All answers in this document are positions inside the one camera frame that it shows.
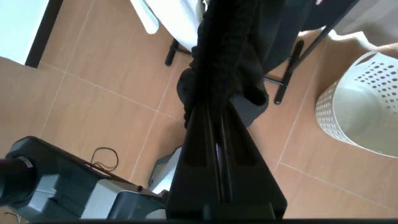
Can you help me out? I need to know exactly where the white laundry basket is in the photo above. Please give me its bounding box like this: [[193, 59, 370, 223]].
[[315, 51, 398, 158]]

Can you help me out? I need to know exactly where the black garment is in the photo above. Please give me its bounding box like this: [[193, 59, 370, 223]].
[[176, 0, 358, 129]]

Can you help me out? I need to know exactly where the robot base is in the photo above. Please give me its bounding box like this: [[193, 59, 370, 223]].
[[0, 136, 184, 220]]

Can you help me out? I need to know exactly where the thin black cable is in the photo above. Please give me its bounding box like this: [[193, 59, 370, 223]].
[[90, 146, 119, 172]]

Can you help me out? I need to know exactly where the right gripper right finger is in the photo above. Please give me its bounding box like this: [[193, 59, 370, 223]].
[[217, 102, 288, 220]]

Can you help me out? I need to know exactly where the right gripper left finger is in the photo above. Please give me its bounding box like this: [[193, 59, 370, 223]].
[[165, 102, 225, 220]]

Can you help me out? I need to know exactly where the white garment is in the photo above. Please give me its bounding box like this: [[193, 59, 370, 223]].
[[129, 0, 206, 52]]

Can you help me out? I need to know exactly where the beige curtain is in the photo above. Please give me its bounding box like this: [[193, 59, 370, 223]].
[[332, 0, 398, 47]]

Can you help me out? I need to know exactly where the black clothes rack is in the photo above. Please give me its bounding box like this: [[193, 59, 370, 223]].
[[164, 0, 361, 105]]

